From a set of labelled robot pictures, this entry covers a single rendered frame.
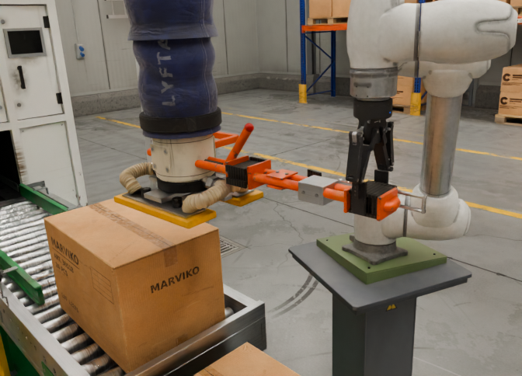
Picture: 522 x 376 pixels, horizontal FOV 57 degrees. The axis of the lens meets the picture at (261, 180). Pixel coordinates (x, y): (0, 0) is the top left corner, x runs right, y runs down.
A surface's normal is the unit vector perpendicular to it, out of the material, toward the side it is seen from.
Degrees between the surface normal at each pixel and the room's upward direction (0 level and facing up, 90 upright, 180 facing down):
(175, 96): 80
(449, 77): 114
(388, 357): 90
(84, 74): 90
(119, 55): 90
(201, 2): 99
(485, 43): 108
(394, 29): 85
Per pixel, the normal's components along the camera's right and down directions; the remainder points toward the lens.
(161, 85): -0.20, 0.03
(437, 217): -0.15, 0.54
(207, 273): 0.68, 0.19
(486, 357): -0.04, -0.95
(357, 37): -0.77, 0.24
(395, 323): 0.39, 0.26
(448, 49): -0.23, 0.78
